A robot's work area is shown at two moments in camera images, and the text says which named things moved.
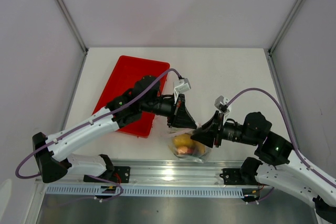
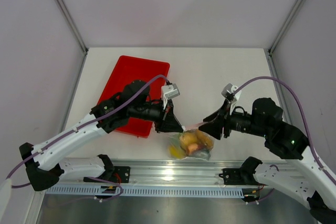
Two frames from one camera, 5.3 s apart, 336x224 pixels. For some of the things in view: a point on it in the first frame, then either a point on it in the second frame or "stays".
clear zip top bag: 181,143 stays
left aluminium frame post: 64,11 stays
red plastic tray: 127,72 stays
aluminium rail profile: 193,172 stays
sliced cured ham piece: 184,150 -> 193,147
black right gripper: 205,134 -> 213,123
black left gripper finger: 186,119 -> 170,123
